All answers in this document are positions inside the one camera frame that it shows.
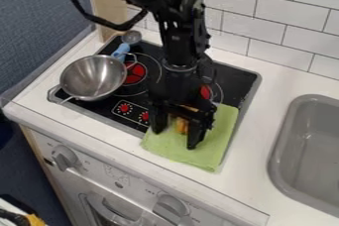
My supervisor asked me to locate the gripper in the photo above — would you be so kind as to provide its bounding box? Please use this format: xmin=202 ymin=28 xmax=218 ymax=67
xmin=147 ymin=56 xmax=219 ymax=151

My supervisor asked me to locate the brown toy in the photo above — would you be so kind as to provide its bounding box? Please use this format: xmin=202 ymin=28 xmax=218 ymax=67
xmin=173 ymin=117 xmax=191 ymax=135

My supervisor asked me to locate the toy stove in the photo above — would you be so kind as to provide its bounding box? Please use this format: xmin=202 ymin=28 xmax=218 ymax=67
xmin=46 ymin=35 xmax=263 ymax=139

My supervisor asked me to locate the green cloth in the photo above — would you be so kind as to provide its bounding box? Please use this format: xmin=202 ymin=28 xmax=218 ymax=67
xmin=140 ymin=102 xmax=240 ymax=173

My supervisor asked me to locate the blue and silver spoon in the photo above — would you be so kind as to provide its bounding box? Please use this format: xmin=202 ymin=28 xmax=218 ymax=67
xmin=109 ymin=30 xmax=144 ymax=62

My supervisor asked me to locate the silver pot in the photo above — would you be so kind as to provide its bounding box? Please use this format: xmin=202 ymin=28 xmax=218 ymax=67
xmin=56 ymin=54 xmax=129 ymax=105

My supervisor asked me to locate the toy sink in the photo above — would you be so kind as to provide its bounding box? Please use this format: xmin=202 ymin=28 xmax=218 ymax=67
xmin=267 ymin=93 xmax=339 ymax=218

